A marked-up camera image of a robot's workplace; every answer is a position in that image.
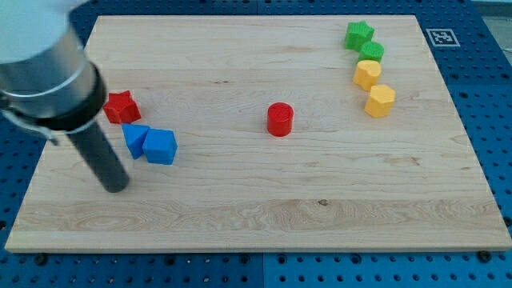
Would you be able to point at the red cylinder block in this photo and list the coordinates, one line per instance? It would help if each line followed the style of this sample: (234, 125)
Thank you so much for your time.
(280, 117)

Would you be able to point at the wooden board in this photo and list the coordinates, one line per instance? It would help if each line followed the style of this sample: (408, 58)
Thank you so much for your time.
(340, 181)

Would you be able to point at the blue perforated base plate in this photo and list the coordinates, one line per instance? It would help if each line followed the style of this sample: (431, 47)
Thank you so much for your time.
(478, 77)

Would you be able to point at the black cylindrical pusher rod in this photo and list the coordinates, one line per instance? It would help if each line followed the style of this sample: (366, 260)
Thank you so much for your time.
(95, 149)

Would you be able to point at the yellow hexagon block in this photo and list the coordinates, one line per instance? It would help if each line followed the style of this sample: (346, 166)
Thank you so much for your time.
(380, 101)

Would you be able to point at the green cylinder block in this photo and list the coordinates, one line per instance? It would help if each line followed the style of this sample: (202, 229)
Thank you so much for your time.
(373, 51)

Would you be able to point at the green star block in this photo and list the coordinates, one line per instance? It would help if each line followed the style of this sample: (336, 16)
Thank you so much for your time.
(357, 34)

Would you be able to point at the blue triangle block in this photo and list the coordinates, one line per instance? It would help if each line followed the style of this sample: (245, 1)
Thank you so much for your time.
(135, 136)

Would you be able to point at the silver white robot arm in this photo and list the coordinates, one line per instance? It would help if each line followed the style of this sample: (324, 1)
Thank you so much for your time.
(48, 84)

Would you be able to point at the red star block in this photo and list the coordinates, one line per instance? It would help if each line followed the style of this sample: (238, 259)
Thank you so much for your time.
(121, 108)

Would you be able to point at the yellow heart block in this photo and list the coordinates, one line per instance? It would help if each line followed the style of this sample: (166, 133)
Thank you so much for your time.
(367, 73)

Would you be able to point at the white fiducial marker tag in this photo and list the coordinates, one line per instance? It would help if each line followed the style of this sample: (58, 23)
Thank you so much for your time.
(442, 37)

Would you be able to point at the blue cube block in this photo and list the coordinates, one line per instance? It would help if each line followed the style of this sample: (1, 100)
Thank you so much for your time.
(160, 146)

